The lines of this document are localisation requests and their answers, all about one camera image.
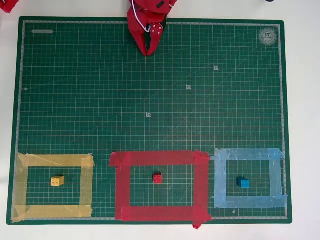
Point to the green cutting mat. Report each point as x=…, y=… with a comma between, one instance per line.
x=150, y=100

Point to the red leader arm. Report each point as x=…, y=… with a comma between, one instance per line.
x=8, y=5

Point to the blue toy brick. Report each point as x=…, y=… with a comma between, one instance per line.
x=243, y=183

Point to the blue tape square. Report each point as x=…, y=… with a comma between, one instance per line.
x=220, y=180

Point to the red toy brick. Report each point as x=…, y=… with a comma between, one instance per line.
x=157, y=179

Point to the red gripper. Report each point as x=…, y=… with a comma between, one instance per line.
x=136, y=25

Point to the yellow tape square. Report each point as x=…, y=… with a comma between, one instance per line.
x=20, y=185

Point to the yellow toy brick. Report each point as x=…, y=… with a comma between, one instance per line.
x=57, y=181

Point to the red tape square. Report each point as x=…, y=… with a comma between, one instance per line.
x=122, y=185

